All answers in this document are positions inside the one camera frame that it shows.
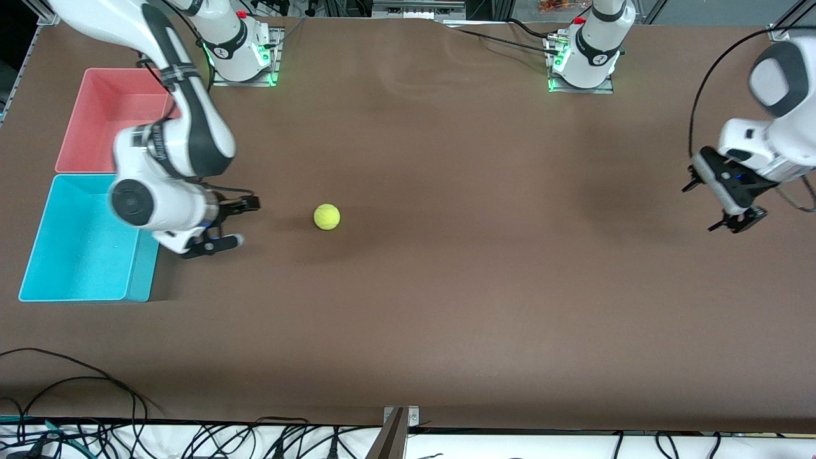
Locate yellow-green tennis ball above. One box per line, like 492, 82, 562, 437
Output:
314, 203, 341, 231

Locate blue plastic bin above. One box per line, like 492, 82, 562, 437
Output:
18, 173, 160, 303

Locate pink plastic bin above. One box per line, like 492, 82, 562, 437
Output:
55, 68, 182, 174

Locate aluminium corner profile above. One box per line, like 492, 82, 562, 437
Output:
767, 0, 816, 43
22, 0, 61, 26

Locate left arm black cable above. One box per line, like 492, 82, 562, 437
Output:
688, 25, 816, 214

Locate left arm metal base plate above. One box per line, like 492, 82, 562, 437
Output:
545, 35, 616, 95

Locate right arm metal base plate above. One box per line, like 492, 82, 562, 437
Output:
210, 27, 285, 87

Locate long looping black cable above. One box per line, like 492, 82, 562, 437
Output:
0, 347, 163, 459

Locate bundle of black cables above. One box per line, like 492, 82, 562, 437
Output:
150, 416, 358, 459

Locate green cable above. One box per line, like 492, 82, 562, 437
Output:
0, 416, 87, 450

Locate thin black cables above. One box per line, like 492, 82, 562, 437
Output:
609, 430, 724, 459

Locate black cable across table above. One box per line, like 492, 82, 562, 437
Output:
446, 18, 563, 55

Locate metal bracket with dark post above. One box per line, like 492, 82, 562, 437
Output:
365, 405, 421, 459

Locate aluminium frame rail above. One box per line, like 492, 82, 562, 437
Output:
372, 0, 467, 21

